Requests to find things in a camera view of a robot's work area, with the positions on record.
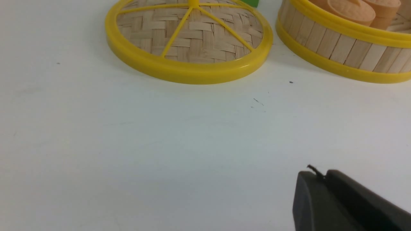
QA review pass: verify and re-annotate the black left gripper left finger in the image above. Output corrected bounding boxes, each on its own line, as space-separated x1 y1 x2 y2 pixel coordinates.
293 171 364 231

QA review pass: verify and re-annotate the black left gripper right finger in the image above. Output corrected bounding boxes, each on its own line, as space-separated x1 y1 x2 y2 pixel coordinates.
325 170 411 231

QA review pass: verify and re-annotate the yellow woven bamboo steamer lid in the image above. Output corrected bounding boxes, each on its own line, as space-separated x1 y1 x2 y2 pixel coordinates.
105 0 273 85

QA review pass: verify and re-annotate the yellow bamboo steamer basket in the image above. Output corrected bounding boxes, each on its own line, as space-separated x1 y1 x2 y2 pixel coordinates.
275 0 411 83

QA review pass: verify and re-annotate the tan toy bun front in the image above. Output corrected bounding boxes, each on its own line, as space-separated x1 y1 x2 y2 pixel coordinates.
310 0 376 26

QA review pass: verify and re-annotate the tan toy bun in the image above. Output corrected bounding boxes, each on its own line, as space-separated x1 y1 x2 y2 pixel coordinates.
310 0 376 26
364 0 402 30

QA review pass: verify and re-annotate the tan toy bun back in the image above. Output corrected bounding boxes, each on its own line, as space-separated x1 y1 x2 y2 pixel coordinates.
364 0 402 30

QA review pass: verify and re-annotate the green cube block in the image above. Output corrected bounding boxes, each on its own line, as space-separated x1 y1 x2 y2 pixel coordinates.
241 0 259 8

